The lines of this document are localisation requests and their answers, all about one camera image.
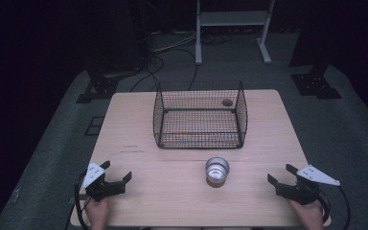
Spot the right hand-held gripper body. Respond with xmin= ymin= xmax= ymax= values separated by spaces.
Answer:
xmin=275 ymin=164 xmax=341 ymax=206

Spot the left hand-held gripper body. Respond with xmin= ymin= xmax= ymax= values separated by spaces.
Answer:
xmin=81 ymin=162 xmax=126 ymax=202

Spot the metal cup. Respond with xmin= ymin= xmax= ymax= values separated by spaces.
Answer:
xmin=204 ymin=155 xmax=231 ymax=188

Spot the black wire mesh basket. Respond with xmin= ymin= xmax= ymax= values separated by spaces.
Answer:
xmin=152 ymin=80 xmax=249 ymax=150

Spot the person's left hand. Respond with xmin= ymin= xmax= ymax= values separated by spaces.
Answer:
xmin=84 ymin=195 xmax=111 ymax=230

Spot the person's right hand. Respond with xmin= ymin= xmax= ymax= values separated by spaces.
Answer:
xmin=287 ymin=198 xmax=326 ymax=230

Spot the dark floor hatch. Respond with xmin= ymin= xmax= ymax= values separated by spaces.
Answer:
xmin=83 ymin=116 xmax=105 ymax=137

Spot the black stand base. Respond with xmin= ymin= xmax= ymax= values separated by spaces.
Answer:
xmin=290 ymin=62 xmax=343 ymax=100
xmin=76 ymin=68 xmax=120 ymax=104

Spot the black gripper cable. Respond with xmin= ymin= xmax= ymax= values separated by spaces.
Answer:
xmin=317 ymin=185 xmax=353 ymax=230
xmin=73 ymin=172 xmax=92 ymax=230

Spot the black floor cable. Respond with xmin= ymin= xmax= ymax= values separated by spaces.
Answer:
xmin=129 ymin=47 xmax=199 ymax=93

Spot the white floor cable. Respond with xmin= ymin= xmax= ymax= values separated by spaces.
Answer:
xmin=152 ymin=30 xmax=205 ymax=54

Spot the white metal stand frame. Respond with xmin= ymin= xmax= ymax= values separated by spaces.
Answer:
xmin=195 ymin=0 xmax=276 ymax=66

